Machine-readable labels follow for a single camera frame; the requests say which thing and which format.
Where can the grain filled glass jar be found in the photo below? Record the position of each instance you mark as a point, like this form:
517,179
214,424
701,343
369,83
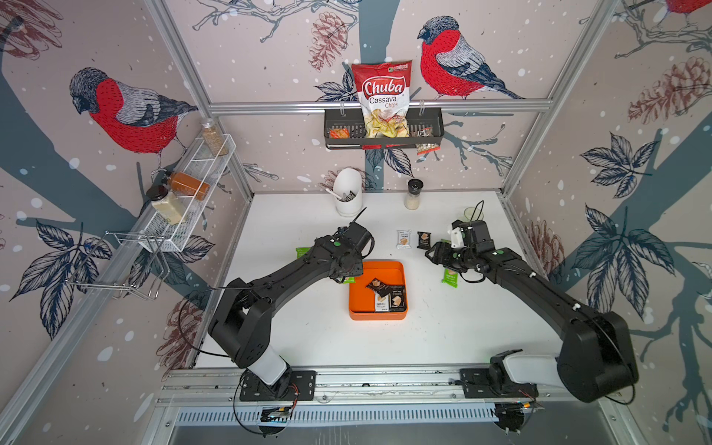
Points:
214,138

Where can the orange sauce bottle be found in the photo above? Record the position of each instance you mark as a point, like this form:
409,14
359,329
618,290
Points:
186,185

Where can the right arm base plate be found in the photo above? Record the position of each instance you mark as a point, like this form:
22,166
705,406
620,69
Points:
485,383

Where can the black cookie packet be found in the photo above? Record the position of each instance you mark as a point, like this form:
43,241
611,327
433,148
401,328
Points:
424,240
397,299
380,289

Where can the white utensil holder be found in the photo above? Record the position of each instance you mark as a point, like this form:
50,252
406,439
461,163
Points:
346,186

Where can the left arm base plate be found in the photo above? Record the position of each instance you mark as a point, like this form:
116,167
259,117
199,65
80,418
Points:
293,385

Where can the white wire wall shelf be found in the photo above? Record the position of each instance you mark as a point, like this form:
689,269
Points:
156,233

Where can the black hanging wire basket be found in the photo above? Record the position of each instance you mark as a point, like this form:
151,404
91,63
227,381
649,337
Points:
352,129

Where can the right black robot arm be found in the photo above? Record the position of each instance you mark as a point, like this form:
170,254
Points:
596,358

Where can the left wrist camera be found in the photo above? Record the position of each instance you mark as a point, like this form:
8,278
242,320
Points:
357,236

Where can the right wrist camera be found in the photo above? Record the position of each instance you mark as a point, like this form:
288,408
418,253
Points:
472,235

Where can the red Chuba chips bag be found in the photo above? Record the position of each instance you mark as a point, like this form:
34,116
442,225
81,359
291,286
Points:
383,92

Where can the green translucent cup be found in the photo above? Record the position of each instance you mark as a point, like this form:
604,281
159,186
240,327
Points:
472,214

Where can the white drycake cookie packet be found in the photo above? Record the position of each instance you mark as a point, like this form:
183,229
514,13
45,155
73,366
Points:
404,238

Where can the metal wire rack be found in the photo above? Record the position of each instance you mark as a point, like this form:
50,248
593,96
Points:
138,266

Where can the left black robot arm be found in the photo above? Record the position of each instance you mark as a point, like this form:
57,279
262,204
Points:
242,322

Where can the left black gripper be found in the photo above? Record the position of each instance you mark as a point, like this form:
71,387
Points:
360,267

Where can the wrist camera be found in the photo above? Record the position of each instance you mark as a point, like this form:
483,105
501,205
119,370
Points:
472,235
357,236

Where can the glass spice jar black lid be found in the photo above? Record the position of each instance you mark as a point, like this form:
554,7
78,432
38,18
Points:
414,190

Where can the pale yellow block jar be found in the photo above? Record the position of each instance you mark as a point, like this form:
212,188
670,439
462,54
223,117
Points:
169,206

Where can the orange storage box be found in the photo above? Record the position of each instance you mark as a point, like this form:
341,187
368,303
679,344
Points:
362,299

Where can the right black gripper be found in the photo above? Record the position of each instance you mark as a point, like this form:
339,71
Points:
439,255

